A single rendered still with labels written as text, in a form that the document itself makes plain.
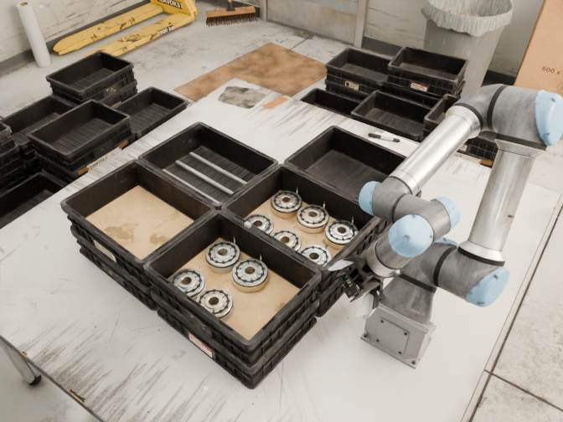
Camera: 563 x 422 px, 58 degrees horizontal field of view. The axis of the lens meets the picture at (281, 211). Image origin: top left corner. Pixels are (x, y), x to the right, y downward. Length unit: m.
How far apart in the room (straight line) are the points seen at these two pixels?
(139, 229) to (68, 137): 1.23
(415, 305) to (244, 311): 0.46
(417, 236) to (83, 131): 2.14
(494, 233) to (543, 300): 1.48
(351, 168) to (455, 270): 0.68
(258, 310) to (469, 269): 0.56
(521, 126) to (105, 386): 1.24
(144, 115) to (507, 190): 2.24
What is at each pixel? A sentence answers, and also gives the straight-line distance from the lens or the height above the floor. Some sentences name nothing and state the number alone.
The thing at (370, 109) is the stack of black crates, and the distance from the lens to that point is 3.08.
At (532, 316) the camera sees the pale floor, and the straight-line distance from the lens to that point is 2.71.
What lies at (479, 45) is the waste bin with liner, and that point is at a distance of 3.76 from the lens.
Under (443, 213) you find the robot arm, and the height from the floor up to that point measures 1.27.
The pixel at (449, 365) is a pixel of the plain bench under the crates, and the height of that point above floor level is 0.70.
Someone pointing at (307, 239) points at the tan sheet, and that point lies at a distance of 1.61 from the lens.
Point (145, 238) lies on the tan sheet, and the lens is 1.67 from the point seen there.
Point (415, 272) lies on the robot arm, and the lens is 1.41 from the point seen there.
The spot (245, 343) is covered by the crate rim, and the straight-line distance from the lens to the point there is 1.26.
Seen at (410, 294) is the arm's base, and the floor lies 0.91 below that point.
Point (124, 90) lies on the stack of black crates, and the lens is 3.19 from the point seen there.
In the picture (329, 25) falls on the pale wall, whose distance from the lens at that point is 4.79.
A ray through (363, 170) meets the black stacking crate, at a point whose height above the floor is 0.83.
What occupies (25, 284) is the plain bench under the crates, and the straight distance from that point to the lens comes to 1.85.
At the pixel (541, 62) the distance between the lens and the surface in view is 4.02.
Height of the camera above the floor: 1.99
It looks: 43 degrees down
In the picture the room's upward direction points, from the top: straight up
